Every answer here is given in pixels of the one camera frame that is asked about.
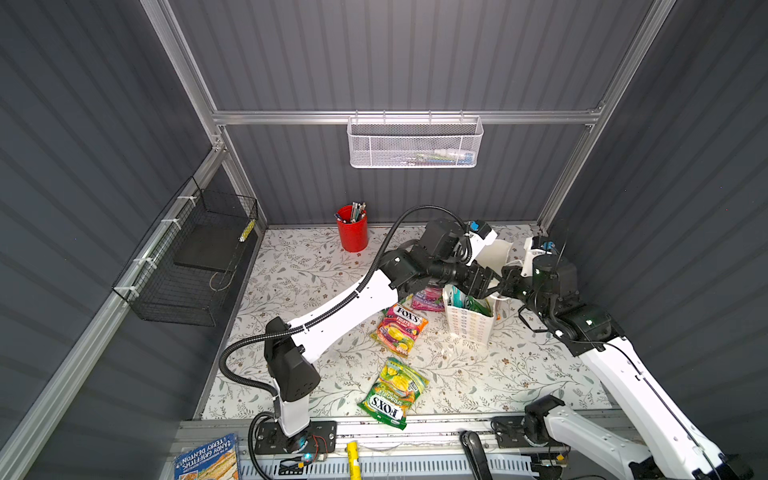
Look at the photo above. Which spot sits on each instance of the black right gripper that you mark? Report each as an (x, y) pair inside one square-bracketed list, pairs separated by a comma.
[(510, 273)]

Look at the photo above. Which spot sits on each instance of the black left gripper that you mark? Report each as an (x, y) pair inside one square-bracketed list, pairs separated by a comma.
[(476, 287)]

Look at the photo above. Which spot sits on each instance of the white printed paper bag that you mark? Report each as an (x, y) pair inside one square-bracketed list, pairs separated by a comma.
[(473, 319)]

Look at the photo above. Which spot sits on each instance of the green yellow Fox's packet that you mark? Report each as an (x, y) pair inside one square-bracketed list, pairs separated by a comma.
[(393, 393)]

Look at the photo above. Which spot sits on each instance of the teal snack packet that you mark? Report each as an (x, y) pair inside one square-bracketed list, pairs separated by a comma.
[(458, 299)]

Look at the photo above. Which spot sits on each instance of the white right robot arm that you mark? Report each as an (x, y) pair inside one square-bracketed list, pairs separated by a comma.
[(672, 447)]

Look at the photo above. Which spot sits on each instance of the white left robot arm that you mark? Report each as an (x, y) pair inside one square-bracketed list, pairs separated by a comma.
[(291, 348)]

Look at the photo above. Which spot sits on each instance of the purple Fox's candy packet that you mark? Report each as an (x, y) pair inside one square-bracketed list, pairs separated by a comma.
[(430, 300)]

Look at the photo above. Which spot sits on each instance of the red pen cup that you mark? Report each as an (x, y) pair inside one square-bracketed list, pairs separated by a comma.
[(354, 237)]

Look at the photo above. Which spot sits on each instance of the pens in cup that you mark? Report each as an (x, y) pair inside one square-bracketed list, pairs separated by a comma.
[(351, 213)]

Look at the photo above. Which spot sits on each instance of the red Fox's candy packet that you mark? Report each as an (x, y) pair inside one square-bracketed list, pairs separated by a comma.
[(399, 329)]

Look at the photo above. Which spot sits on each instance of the yellow marker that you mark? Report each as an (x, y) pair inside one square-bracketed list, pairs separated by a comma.
[(354, 466)]

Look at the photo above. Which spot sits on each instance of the blue printed booklet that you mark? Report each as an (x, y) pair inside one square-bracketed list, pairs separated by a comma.
[(216, 460)]

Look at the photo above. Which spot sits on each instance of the white wire mesh basket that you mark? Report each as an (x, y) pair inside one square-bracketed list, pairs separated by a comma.
[(418, 142)]

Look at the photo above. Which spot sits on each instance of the black handle tool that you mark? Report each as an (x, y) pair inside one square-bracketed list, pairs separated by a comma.
[(475, 454)]

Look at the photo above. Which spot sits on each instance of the black wire basket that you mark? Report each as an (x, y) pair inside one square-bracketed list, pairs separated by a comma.
[(194, 259)]

